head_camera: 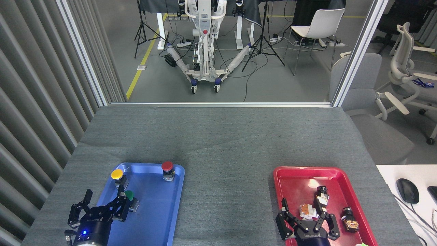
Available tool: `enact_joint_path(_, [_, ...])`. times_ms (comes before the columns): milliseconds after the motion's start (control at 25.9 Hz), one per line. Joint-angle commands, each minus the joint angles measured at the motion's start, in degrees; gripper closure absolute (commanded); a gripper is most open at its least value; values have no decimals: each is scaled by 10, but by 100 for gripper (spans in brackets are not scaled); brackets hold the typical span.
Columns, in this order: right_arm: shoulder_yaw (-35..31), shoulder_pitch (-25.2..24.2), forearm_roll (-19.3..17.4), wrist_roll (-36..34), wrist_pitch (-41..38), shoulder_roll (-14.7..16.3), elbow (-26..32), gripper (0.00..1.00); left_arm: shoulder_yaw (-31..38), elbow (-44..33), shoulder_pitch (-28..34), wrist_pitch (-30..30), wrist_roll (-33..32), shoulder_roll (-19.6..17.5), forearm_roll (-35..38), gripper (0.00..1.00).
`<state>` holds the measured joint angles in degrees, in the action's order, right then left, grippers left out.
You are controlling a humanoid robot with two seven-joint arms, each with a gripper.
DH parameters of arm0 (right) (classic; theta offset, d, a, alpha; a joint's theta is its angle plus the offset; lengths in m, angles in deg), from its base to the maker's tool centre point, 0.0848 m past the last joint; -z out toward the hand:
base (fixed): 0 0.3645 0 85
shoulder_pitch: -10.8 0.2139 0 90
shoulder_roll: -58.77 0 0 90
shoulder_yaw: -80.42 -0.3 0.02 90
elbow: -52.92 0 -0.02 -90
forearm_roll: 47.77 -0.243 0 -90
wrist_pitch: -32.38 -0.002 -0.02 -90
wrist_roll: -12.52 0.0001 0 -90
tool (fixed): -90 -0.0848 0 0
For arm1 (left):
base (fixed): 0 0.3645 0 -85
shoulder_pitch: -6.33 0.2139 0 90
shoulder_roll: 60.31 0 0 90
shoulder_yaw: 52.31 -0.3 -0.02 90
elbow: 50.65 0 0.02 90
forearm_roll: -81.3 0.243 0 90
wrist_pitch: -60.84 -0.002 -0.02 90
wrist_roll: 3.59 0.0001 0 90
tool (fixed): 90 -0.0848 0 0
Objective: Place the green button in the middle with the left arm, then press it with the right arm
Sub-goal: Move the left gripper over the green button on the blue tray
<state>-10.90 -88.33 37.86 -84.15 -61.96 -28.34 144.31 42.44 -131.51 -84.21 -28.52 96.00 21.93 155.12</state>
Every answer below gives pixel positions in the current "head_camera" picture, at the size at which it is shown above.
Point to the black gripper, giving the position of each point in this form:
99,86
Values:
311,237
95,229

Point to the green push button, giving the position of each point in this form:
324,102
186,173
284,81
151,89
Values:
129,195

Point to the yellow push button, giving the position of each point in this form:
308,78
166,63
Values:
116,174

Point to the red push button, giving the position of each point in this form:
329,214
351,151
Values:
167,166

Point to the red plastic tray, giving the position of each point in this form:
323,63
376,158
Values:
297,186

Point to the blue plastic tray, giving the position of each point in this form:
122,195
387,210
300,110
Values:
157,212

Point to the white desk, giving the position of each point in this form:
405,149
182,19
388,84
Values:
406,222

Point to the black computer mouse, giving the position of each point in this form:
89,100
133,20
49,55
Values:
407,190

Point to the grey upholstered chair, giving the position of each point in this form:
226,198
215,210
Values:
368,112

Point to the black flat device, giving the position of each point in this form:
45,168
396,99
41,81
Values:
433,194

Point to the grey floor plate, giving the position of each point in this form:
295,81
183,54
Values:
141,67

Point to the black power adapter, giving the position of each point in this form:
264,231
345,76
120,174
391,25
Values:
170,60

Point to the white office chair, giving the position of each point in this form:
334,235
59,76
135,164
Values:
401,68

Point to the white power strip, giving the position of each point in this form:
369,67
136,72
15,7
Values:
276,39
334,43
183,44

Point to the black tripod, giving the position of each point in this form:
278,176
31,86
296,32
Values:
141,30
262,41

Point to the white table leg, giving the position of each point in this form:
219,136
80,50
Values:
240,32
161,30

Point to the white chair with metal legs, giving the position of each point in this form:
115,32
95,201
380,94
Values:
321,24

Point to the white stand on wheels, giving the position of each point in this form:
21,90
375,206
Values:
204,20

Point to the black office chair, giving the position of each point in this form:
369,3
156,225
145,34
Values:
399,17

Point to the orange and white switch block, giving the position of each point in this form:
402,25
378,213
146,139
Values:
308,211

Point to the black and white selector switch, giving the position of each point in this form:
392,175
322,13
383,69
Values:
322,196

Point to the black switch with orange base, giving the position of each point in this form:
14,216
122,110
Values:
350,220

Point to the silver cross rail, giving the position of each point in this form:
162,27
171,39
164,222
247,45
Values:
222,104

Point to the silver post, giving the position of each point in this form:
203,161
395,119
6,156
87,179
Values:
358,51
82,51

